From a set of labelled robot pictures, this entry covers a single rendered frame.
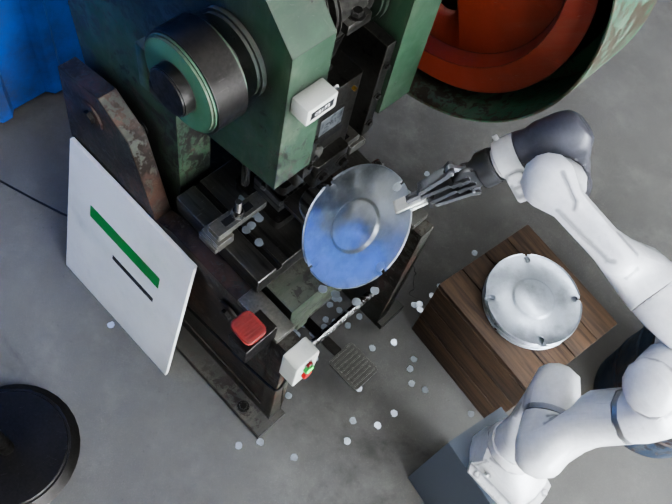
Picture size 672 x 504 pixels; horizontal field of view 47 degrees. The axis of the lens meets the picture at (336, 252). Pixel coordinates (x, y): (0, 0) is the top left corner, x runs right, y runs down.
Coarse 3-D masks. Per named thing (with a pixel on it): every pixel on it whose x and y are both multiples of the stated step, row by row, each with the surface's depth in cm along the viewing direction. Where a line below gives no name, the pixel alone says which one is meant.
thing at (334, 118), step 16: (336, 64) 150; (352, 64) 150; (336, 80) 148; (352, 80) 149; (352, 96) 155; (336, 112) 155; (320, 128) 154; (336, 128) 161; (320, 144) 161; (336, 144) 165; (320, 160) 163; (336, 160) 166; (320, 176) 165
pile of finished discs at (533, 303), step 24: (504, 264) 226; (528, 264) 228; (552, 264) 229; (504, 288) 223; (528, 288) 223; (552, 288) 225; (576, 288) 226; (504, 312) 219; (528, 312) 220; (552, 312) 221; (576, 312) 223; (504, 336) 219; (528, 336) 217; (552, 336) 218
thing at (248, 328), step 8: (248, 312) 167; (232, 320) 166; (240, 320) 166; (248, 320) 166; (256, 320) 167; (232, 328) 165; (240, 328) 165; (248, 328) 166; (256, 328) 166; (264, 328) 166; (240, 336) 165; (248, 336) 165; (256, 336) 165; (248, 344) 165
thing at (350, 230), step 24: (360, 168) 172; (384, 168) 168; (336, 192) 174; (360, 192) 170; (384, 192) 166; (408, 192) 162; (312, 216) 176; (336, 216) 171; (360, 216) 167; (384, 216) 164; (408, 216) 160; (312, 240) 174; (336, 240) 169; (360, 240) 165; (384, 240) 162; (336, 264) 168; (360, 264) 164
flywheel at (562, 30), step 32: (480, 0) 157; (512, 0) 151; (544, 0) 145; (576, 0) 136; (608, 0) 136; (448, 32) 169; (480, 32) 162; (512, 32) 156; (544, 32) 149; (576, 32) 140; (448, 64) 170; (480, 64) 164; (512, 64) 156; (544, 64) 150
